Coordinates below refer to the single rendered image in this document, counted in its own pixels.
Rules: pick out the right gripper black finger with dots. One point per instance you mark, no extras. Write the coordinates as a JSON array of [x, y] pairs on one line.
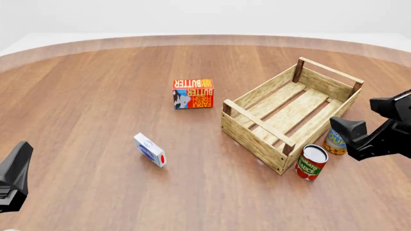
[[396, 106], [351, 130]]

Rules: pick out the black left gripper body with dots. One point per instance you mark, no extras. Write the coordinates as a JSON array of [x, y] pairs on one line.
[[11, 198]]

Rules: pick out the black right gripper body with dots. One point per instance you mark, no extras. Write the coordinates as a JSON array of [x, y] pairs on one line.
[[385, 142]]

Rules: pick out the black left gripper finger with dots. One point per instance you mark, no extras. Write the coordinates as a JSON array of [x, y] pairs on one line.
[[19, 166]]

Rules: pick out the red tomato sauce can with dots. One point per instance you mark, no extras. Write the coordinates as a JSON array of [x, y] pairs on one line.
[[311, 163]]

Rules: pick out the wooden slat tray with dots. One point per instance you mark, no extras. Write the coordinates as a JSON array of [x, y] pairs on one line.
[[289, 113]]

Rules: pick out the soup can blue yellow label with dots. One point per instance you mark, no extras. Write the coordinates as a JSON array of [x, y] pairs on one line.
[[334, 144]]

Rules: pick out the white blue small box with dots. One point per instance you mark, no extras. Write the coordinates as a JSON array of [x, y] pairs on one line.
[[148, 149]]

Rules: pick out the red butter box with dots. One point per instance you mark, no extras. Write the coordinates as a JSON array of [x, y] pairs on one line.
[[194, 96]]

